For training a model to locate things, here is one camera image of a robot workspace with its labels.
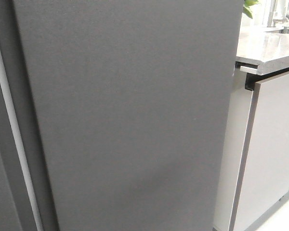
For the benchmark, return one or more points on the metal kitchen faucet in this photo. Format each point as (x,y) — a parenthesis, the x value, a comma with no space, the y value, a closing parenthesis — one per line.
(278,12)

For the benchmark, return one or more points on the green plant leaves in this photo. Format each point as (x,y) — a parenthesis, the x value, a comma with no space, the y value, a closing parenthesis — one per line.
(247,7)

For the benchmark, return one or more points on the grey stone kitchen countertop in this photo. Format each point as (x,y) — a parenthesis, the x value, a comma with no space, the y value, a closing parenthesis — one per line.
(262,50)

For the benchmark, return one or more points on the white cabinet side panel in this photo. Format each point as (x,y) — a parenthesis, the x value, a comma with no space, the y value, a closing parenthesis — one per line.
(239,108)

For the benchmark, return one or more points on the dark grey fridge door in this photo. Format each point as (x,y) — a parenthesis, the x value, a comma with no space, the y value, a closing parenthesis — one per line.
(122,108)
(15,208)

